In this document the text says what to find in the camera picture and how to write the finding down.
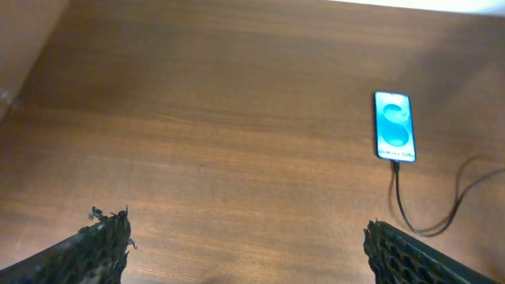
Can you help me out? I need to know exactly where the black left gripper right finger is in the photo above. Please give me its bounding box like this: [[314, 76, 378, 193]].
[[363, 221, 495, 284]]

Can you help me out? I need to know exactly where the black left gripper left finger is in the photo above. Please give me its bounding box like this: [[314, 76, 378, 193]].
[[1, 207, 135, 284]]

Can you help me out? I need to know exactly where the blue samsung smartphone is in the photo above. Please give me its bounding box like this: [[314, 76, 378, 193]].
[[373, 91, 417, 163]]

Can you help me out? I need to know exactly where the brown wooden side panel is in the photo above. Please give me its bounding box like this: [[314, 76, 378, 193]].
[[1, 0, 69, 116]]

